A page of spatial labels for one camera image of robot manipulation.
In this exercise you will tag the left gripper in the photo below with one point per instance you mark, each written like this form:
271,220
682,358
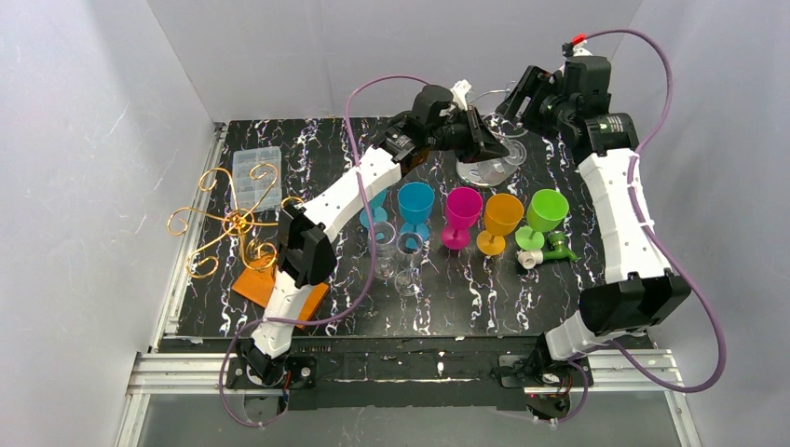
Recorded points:
468,133

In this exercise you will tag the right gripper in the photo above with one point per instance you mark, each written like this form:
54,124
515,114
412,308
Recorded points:
534,93

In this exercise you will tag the pink wine glass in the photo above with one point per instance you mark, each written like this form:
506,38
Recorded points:
463,207

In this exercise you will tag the orange wine glass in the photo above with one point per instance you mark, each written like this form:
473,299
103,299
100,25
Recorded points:
502,213

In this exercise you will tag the green wine glass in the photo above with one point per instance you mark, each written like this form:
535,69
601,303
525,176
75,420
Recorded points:
546,210

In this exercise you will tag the blue wine glass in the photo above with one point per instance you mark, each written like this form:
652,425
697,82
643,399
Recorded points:
378,213
415,202

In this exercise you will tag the clear wine glass front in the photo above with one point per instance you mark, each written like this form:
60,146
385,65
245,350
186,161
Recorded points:
409,250

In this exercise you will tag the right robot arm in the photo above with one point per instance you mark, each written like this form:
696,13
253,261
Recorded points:
641,289

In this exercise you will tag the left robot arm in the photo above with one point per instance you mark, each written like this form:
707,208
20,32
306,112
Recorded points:
306,232

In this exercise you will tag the upright blue wine glass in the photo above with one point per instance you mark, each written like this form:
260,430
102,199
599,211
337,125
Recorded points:
378,213

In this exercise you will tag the green white pipe fitting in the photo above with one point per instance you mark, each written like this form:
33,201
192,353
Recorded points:
558,250

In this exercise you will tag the clear plastic organizer box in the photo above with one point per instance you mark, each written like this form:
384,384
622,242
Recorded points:
256,178

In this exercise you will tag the silver wire glass rack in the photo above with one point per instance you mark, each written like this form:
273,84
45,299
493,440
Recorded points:
470,173

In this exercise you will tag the gold wire rack wooden base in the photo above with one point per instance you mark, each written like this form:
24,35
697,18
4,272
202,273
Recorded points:
218,236

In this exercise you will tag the aluminium base frame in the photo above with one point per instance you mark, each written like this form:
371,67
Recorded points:
409,373

